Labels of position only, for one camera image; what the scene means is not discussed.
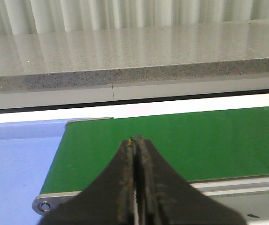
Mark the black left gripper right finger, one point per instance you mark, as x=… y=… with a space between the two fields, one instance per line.
x=165 y=198

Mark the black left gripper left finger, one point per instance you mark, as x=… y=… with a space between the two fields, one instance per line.
x=108 y=200

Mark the blue plastic tray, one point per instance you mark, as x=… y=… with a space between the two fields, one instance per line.
x=26 y=153

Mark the silver conveyor frame rail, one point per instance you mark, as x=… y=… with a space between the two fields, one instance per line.
x=230 y=187

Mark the grey speckled stone counter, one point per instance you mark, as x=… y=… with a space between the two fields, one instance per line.
x=46 y=61

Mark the white pleated curtain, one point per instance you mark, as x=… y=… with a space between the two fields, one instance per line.
x=44 y=16

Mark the green conveyor belt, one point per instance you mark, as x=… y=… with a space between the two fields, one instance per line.
x=171 y=145

